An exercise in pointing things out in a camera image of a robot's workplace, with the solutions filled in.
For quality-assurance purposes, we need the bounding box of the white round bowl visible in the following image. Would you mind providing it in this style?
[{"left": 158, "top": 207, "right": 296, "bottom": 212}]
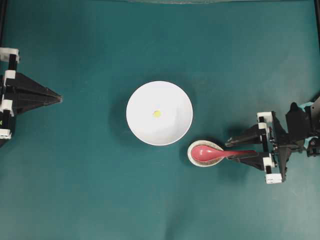
[{"left": 126, "top": 81, "right": 194, "bottom": 146}]

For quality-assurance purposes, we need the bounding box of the yellow hexagonal prism block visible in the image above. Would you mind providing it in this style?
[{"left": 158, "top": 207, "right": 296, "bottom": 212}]
[{"left": 153, "top": 110, "right": 162, "bottom": 118}]

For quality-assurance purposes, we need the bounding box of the red plastic spoon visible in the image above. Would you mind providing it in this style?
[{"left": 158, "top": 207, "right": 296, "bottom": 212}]
[{"left": 191, "top": 145, "right": 257, "bottom": 162}]

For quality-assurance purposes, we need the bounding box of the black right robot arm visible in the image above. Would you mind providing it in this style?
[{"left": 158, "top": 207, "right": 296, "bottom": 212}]
[{"left": 225, "top": 98, "right": 320, "bottom": 184}]

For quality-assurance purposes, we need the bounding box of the small speckled ceramic dish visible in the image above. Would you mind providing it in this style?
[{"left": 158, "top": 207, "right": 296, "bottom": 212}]
[{"left": 187, "top": 140, "right": 224, "bottom": 167}]

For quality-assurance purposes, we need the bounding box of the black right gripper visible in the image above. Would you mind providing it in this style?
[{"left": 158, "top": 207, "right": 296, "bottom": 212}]
[{"left": 224, "top": 111, "right": 315, "bottom": 184}]

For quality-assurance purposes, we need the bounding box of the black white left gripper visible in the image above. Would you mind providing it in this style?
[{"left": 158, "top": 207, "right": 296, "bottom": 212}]
[{"left": 0, "top": 47, "right": 63, "bottom": 147}]

